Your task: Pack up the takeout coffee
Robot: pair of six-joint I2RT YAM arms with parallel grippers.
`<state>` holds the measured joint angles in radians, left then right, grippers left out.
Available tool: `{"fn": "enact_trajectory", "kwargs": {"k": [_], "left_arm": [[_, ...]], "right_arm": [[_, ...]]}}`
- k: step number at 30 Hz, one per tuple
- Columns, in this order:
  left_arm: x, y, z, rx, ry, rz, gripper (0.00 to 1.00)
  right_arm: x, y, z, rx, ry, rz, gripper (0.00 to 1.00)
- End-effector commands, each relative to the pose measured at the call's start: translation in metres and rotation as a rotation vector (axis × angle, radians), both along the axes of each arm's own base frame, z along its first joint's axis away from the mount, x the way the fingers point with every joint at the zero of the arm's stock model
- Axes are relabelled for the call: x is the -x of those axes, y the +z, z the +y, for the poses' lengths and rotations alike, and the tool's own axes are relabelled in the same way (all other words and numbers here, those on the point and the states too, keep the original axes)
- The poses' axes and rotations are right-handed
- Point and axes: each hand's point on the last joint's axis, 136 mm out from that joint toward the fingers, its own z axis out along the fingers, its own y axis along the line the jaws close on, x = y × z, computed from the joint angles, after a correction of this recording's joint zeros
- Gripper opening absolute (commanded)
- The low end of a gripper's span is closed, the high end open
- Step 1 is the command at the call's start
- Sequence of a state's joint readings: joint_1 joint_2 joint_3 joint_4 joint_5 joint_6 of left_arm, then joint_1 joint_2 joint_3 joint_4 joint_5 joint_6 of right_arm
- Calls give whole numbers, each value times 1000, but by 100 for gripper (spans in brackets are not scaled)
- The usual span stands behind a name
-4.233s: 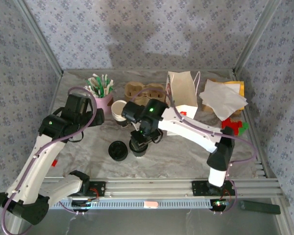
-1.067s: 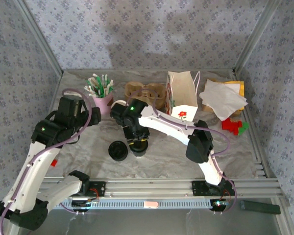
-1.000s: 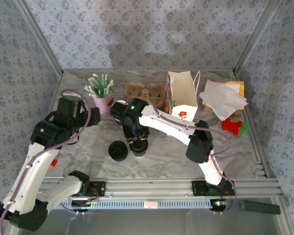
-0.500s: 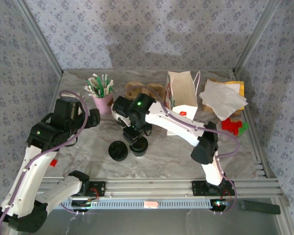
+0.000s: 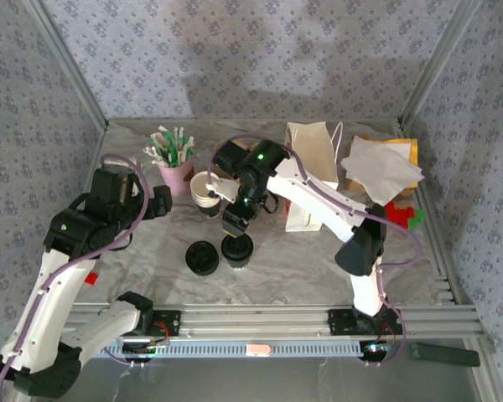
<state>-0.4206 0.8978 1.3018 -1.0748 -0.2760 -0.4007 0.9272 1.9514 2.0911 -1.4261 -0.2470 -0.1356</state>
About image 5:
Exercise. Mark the black plastic cup lid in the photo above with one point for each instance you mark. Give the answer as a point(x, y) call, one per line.
point(236, 249)

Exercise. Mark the black white paper cups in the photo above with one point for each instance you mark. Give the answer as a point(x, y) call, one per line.
point(199, 188)

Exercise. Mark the white flower print paper bag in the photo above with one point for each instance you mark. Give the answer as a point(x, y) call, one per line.
point(302, 220)

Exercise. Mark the white paper napkin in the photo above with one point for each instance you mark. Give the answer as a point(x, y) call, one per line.
point(362, 146)
point(381, 176)

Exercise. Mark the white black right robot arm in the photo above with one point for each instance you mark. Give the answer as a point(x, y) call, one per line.
point(314, 197)

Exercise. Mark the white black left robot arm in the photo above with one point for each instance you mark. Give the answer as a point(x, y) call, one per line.
point(46, 301)

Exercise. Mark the pink straw holder cup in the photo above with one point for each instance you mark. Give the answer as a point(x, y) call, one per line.
point(174, 182)

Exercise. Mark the small red toy brick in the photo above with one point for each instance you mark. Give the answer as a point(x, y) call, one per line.
point(92, 279)

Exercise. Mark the pink white tag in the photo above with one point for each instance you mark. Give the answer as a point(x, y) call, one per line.
point(257, 350)

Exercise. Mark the red toy brick assembly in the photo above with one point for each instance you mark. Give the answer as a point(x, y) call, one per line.
point(396, 213)

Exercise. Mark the black controller board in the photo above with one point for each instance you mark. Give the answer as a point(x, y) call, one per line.
point(375, 349)
point(144, 352)

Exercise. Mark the grey metal tray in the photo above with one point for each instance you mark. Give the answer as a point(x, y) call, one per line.
point(255, 381)

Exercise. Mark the green toy brick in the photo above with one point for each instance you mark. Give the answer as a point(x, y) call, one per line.
point(419, 218)

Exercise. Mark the black flat bar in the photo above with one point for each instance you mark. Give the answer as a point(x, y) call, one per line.
point(444, 355)

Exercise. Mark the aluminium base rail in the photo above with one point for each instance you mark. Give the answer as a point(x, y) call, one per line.
point(255, 320)

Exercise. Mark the aluminium frame post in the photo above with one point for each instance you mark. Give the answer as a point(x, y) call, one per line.
point(70, 63)
point(437, 63)

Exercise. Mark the aluminium side rail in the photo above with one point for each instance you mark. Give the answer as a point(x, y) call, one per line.
point(444, 276)

